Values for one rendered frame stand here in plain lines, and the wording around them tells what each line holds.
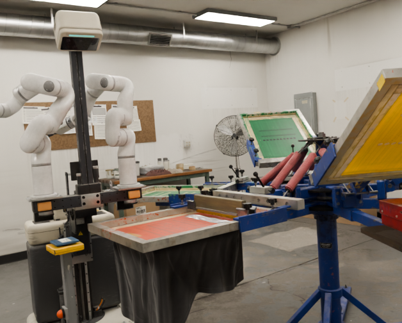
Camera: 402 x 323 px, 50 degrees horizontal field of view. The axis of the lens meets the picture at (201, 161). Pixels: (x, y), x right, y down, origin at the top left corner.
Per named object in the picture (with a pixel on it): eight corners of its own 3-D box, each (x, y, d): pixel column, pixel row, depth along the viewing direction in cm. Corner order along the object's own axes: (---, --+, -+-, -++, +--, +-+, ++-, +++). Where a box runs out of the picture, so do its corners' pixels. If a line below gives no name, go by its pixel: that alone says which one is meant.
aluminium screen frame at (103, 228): (143, 253, 165) (142, 243, 164) (88, 231, 212) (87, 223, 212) (286, 218, 210) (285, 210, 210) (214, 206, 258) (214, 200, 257)
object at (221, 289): (166, 344, 179) (159, 245, 176) (162, 341, 182) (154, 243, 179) (249, 311, 206) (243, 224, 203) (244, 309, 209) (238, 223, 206)
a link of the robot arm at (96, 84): (131, 86, 233) (112, 84, 220) (108, 108, 243) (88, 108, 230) (118, 61, 236) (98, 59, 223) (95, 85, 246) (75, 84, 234)
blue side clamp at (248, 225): (241, 232, 192) (239, 217, 191) (233, 231, 196) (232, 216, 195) (287, 220, 209) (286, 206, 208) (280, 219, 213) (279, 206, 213)
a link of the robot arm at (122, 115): (140, 76, 232) (116, 74, 216) (139, 145, 237) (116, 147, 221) (120, 76, 239) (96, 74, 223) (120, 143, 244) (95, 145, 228)
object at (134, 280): (162, 347, 178) (154, 246, 175) (117, 314, 215) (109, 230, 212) (168, 345, 180) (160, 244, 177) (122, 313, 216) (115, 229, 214)
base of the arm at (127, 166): (112, 186, 240) (110, 158, 239) (134, 183, 246) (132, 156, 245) (121, 188, 226) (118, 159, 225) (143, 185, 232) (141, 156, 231)
